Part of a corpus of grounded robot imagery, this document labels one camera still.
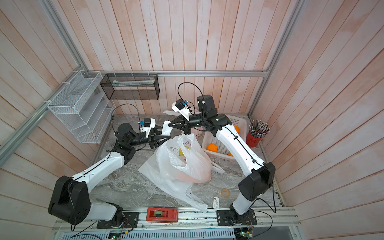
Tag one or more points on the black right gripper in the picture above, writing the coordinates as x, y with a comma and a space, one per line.
182, 124

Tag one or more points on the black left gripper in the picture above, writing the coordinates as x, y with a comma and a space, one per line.
153, 140

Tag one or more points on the white printed plastic bag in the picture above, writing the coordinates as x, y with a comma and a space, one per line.
172, 113

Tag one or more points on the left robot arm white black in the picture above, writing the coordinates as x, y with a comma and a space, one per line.
70, 200

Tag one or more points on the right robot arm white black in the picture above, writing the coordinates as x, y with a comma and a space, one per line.
259, 175

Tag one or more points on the white plastic perforated basket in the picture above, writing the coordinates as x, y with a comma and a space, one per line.
223, 152

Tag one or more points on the orange mandarin left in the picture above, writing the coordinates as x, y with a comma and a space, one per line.
212, 148

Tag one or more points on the orange mandarin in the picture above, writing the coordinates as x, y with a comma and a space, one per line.
212, 148
237, 129

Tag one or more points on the orange mandarin centre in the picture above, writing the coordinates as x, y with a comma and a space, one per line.
237, 129

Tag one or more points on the red tape dispenser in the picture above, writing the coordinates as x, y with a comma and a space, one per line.
162, 215

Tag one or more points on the red metal pencil bucket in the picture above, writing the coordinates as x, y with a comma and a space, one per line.
252, 141

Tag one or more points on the small white card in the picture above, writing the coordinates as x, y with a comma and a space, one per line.
216, 203

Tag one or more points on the black wire mesh basket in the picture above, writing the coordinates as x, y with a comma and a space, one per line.
132, 87

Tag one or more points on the white wire mesh shelf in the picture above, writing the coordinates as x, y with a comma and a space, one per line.
83, 109

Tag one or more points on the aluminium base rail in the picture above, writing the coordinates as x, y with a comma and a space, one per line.
191, 225

